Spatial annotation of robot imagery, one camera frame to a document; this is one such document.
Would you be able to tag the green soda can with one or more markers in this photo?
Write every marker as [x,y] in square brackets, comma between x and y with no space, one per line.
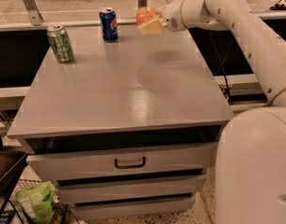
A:
[60,43]

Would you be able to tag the middle grey drawer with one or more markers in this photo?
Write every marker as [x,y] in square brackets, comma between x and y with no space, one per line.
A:
[131,189]

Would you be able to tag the blue pepsi can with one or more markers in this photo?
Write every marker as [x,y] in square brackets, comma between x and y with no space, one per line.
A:
[109,24]

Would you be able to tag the grey drawer cabinet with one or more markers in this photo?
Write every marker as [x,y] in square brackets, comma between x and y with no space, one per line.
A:
[140,91]

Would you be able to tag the bottom grey drawer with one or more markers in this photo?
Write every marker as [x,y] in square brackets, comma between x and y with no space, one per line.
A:
[163,205]

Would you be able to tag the red orange apple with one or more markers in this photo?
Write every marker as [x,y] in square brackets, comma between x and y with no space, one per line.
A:
[145,15]

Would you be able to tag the black drawer handle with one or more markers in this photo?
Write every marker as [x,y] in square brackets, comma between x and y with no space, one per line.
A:
[119,164]

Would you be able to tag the grey drawer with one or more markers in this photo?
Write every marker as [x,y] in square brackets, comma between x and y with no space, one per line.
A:
[131,189]
[163,205]
[90,164]

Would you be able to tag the dark bin at left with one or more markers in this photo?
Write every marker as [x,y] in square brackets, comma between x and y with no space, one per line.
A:
[12,163]

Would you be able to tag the left metal bracket post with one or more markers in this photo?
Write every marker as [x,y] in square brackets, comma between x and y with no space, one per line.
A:
[33,12]

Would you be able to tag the top grey drawer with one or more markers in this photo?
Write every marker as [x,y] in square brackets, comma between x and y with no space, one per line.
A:
[90,164]

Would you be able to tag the green snack bag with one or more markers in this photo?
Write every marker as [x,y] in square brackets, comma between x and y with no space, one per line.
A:
[37,202]

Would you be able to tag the black wire basket left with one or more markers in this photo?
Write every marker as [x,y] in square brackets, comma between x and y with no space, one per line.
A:
[62,213]

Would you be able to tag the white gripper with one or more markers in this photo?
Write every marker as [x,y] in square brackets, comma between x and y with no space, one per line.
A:
[171,18]

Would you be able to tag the black sandals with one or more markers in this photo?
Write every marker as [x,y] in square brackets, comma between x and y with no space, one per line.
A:
[280,5]

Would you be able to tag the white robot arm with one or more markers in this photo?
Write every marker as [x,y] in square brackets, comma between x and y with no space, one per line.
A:
[250,170]

